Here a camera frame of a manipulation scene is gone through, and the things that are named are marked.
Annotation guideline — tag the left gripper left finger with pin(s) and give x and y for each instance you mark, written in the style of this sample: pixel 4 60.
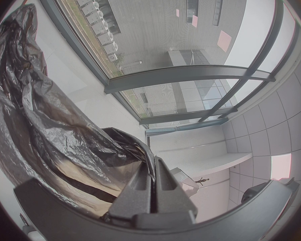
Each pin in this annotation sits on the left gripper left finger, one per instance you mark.
pixel 138 192

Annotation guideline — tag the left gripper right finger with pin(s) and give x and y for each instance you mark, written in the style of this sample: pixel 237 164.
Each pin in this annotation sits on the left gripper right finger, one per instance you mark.
pixel 173 194

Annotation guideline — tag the black plastic bag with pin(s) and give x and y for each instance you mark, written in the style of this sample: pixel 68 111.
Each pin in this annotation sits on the black plastic bag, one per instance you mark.
pixel 40 114

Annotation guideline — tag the window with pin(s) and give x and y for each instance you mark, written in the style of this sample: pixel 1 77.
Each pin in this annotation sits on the window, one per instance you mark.
pixel 190 75

